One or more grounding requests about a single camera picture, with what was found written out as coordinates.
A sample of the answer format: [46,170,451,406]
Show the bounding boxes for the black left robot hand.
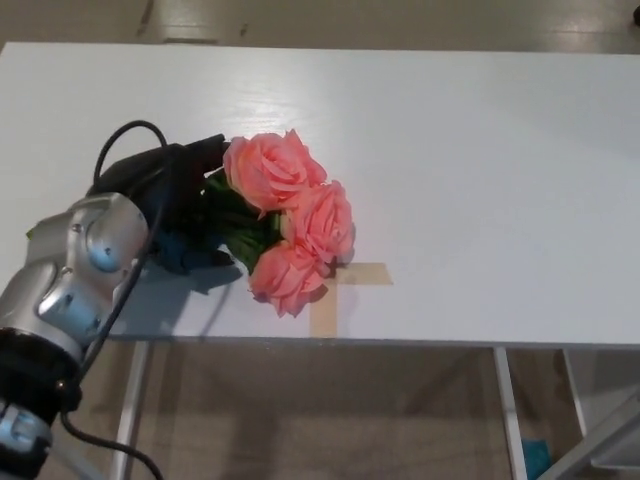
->
[88,133,237,277]

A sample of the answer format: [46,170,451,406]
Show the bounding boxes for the pink rose bouquet green stems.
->
[25,128,357,320]

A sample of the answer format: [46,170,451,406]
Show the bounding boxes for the grey metal stand leg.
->
[546,383,640,480]
[47,439,101,480]

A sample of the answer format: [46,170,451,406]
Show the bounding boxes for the teal object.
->
[521,438,552,469]

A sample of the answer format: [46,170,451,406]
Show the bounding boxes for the white table leg thin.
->
[560,349,588,442]

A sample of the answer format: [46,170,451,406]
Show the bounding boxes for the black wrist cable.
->
[59,119,170,480]

